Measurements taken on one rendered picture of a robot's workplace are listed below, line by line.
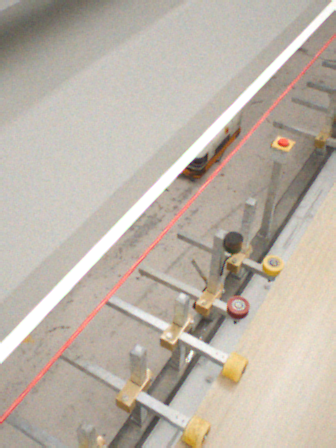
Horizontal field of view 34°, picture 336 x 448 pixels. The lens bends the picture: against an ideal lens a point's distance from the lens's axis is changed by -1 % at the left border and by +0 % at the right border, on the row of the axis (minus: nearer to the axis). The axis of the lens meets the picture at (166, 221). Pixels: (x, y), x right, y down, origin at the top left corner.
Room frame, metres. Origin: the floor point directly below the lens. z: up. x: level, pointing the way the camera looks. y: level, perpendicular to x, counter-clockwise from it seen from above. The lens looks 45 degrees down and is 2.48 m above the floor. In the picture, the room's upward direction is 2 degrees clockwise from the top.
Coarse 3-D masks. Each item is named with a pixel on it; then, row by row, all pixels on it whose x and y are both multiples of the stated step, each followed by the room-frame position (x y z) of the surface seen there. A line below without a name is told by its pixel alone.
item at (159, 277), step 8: (144, 264) 1.40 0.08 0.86; (144, 272) 1.37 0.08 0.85; (152, 272) 1.36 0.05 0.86; (160, 272) 1.36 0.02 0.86; (160, 280) 1.33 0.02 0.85; (168, 280) 1.32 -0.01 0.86; (176, 280) 1.33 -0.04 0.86; (176, 288) 1.30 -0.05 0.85; (184, 288) 1.29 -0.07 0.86; (192, 288) 1.29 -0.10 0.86; (192, 296) 1.26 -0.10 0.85; (200, 296) 1.25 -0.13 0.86; (216, 304) 1.22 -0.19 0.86; (224, 304) 1.22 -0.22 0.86; (224, 312) 1.20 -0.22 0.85; (240, 320) 1.17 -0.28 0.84
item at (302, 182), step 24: (312, 168) 2.23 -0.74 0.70; (288, 192) 2.04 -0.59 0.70; (288, 216) 1.88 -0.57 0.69; (240, 288) 1.43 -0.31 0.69; (216, 312) 1.29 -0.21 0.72; (192, 336) 1.19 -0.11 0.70; (168, 360) 1.08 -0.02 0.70; (192, 360) 1.08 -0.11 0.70; (168, 384) 0.98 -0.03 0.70; (120, 432) 0.80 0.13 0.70; (144, 432) 0.80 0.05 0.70
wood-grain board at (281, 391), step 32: (320, 224) 1.61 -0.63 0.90; (320, 256) 1.44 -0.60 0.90; (288, 288) 1.27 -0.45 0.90; (320, 288) 1.28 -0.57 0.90; (256, 320) 1.13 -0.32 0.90; (288, 320) 1.13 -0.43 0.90; (320, 320) 1.14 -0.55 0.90; (256, 352) 1.00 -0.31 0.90; (288, 352) 1.00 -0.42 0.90; (320, 352) 1.01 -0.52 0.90; (224, 384) 0.88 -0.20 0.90; (256, 384) 0.88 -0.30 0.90; (288, 384) 0.89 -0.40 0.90; (320, 384) 0.89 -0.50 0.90; (224, 416) 0.77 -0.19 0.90; (256, 416) 0.77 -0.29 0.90; (288, 416) 0.78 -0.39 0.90; (320, 416) 0.78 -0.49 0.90
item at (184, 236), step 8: (184, 232) 1.59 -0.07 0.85; (184, 240) 1.57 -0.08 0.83; (192, 240) 1.55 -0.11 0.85; (200, 240) 1.55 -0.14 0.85; (208, 248) 1.51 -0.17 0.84; (224, 256) 1.48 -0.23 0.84; (248, 264) 1.43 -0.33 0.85; (256, 264) 1.43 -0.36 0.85; (256, 272) 1.41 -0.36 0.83; (272, 280) 1.37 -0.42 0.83
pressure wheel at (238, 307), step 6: (228, 300) 1.21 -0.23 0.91; (234, 300) 1.21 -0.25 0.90; (240, 300) 1.21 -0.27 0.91; (246, 300) 1.21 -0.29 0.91; (228, 306) 1.18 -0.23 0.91; (234, 306) 1.18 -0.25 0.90; (240, 306) 1.18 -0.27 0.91; (246, 306) 1.18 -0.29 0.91; (228, 312) 1.17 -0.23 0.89; (234, 312) 1.15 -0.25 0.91; (240, 312) 1.15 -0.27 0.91; (246, 312) 1.16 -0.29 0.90; (240, 318) 1.15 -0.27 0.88
